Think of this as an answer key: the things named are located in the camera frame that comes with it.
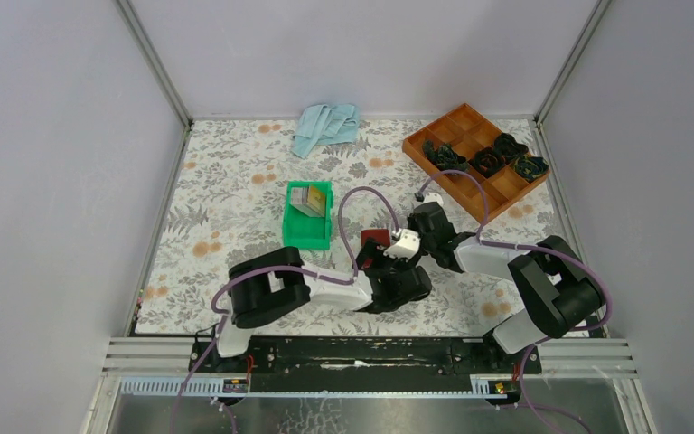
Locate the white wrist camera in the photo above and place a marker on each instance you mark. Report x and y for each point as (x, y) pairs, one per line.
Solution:
(405, 244)
(432, 197)

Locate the green plastic bin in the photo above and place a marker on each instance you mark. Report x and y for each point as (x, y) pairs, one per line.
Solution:
(305, 230)

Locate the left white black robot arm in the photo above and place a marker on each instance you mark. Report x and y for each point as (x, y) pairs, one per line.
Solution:
(267, 288)

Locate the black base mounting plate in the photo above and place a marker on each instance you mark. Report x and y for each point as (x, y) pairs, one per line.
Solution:
(303, 364)

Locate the red leather card holder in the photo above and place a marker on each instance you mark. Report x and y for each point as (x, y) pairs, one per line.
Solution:
(380, 236)

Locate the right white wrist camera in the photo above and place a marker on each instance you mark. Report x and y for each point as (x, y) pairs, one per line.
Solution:
(432, 197)

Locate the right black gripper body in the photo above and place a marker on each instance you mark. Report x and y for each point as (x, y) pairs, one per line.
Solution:
(426, 241)

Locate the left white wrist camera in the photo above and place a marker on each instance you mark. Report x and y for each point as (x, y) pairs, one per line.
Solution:
(405, 244)

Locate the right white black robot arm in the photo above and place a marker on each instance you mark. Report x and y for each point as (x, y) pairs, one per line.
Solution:
(557, 290)

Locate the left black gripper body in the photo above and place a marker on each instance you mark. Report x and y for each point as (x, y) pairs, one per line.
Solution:
(378, 261)

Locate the dark rolled sock top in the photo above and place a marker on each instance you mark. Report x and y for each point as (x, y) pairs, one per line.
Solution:
(508, 148)

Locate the dark rolled sock right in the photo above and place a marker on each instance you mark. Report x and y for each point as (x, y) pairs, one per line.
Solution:
(530, 168)

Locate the dark rolled sock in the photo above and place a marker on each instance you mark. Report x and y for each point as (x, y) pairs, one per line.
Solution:
(443, 157)
(530, 168)
(486, 162)
(508, 148)

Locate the dark rolled sock left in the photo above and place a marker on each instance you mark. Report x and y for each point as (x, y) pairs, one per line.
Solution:
(443, 157)

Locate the light blue cloth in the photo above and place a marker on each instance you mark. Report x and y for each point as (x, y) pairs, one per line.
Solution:
(324, 125)

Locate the dark rolled sock middle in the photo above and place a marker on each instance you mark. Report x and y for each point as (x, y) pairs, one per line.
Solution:
(486, 162)

